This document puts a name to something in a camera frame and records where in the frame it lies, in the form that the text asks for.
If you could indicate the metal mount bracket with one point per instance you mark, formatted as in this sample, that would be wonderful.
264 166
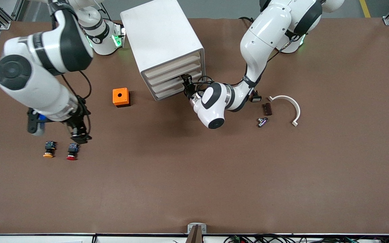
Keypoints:
197 231

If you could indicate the white curved bracket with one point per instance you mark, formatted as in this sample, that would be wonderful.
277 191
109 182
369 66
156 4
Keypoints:
295 106

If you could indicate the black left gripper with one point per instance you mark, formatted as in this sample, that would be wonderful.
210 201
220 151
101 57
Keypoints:
190 90

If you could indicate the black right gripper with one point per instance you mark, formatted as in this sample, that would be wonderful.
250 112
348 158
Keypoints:
78 120

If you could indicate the brown terminal block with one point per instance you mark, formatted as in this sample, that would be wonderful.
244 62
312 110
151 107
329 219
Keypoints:
268 109

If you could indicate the orange box with hole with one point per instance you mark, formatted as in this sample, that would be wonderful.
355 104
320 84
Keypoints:
124 98

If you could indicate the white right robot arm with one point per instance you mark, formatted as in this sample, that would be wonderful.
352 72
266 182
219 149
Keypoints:
39 87

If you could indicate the yellow push button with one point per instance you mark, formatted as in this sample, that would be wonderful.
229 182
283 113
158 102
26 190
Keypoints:
49 150

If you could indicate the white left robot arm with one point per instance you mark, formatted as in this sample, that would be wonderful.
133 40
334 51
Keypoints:
265 30

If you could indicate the red push button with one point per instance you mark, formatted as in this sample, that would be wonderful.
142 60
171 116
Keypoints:
72 152

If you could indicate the silver key switch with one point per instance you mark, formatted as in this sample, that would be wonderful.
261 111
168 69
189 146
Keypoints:
262 122

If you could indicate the black white push button switch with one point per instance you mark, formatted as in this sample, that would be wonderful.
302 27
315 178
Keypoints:
257 98

